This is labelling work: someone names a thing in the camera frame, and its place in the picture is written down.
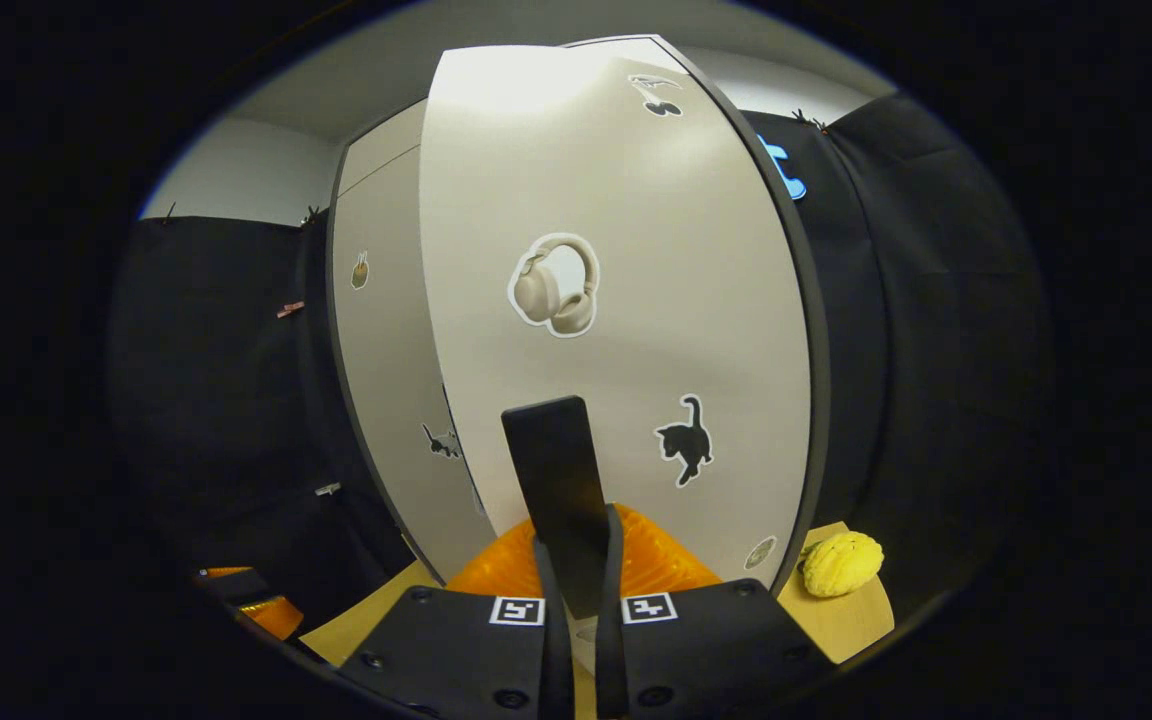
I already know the black backdrop cloth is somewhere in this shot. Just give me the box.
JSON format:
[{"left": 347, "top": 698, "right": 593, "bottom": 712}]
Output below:
[{"left": 106, "top": 90, "right": 1052, "bottom": 641}]

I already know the cabinet door with headphone sticker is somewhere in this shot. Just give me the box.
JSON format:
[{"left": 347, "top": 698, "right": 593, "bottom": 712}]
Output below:
[{"left": 419, "top": 40, "right": 812, "bottom": 591}]

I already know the cabinet door with camera sticker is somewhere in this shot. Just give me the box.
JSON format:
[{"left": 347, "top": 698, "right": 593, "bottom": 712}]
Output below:
[{"left": 331, "top": 145, "right": 497, "bottom": 583}]

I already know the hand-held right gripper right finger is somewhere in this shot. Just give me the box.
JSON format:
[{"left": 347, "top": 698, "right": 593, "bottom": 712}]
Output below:
[{"left": 594, "top": 503, "right": 837, "bottom": 720}]

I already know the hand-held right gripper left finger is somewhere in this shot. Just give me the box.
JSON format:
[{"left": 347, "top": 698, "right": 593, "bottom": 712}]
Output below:
[{"left": 336, "top": 518, "right": 577, "bottom": 720}]

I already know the black bar door handle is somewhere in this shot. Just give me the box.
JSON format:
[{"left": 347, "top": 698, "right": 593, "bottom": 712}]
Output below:
[{"left": 501, "top": 396, "right": 609, "bottom": 621}]

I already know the yellow toy fruit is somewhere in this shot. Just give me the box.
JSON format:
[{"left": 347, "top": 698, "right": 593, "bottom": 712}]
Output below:
[{"left": 799, "top": 531, "right": 885, "bottom": 599}]

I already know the beige double-door shoe cabinet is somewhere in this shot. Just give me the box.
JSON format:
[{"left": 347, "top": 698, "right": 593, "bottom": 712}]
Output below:
[{"left": 326, "top": 33, "right": 832, "bottom": 601}]

